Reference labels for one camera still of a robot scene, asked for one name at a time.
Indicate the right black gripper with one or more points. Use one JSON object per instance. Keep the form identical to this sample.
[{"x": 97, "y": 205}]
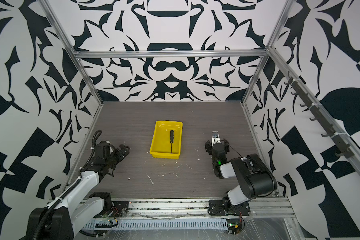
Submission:
[{"x": 210, "y": 147}]

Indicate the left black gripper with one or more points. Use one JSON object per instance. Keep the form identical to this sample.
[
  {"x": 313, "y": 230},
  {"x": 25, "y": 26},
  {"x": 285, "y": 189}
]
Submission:
[{"x": 119, "y": 154}]

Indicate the black handled screwdriver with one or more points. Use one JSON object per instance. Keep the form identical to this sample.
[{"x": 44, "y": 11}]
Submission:
[{"x": 171, "y": 140}]

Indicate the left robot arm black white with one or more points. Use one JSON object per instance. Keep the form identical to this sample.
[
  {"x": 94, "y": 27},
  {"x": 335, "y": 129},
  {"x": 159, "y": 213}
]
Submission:
[{"x": 67, "y": 214}]

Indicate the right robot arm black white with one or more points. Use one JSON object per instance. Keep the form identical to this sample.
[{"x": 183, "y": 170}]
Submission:
[{"x": 253, "y": 176}]

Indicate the yellow plastic bin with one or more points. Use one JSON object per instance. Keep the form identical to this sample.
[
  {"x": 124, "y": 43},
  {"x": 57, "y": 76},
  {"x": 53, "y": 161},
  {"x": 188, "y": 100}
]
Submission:
[{"x": 161, "y": 147}]

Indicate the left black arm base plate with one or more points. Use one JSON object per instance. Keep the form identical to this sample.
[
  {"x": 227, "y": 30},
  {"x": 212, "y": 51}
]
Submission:
[{"x": 118, "y": 209}]

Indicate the aluminium frame rail front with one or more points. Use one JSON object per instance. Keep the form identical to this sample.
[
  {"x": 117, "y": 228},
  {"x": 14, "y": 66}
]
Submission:
[{"x": 168, "y": 209}]

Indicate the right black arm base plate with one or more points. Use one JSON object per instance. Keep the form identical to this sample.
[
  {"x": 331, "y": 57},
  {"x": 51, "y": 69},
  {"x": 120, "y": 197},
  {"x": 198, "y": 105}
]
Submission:
[{"x": 220, "y": 208}]

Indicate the small electronics board with wires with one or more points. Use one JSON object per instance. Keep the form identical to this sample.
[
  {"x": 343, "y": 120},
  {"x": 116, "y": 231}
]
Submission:
[{"x": 235, "y": 226}]

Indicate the white slotted cable duct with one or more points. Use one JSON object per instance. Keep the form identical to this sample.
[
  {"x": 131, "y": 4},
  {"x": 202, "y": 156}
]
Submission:
[{"x": 163, "y": 224}]

